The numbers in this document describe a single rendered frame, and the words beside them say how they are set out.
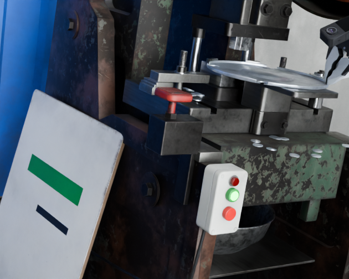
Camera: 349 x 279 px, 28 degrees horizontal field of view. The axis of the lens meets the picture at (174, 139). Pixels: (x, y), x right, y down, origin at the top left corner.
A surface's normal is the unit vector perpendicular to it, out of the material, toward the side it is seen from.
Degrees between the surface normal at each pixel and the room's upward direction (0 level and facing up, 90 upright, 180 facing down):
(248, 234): 105
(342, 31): 39
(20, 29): 90
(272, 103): 90
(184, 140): 90
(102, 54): 74
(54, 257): 78
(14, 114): 90
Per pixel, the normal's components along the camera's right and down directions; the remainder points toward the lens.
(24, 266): -0.74, -0.16
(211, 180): -0.83, 0.02
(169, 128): 0.54, 0.29
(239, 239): 0.36, 0.53
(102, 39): 0.56, 0.00
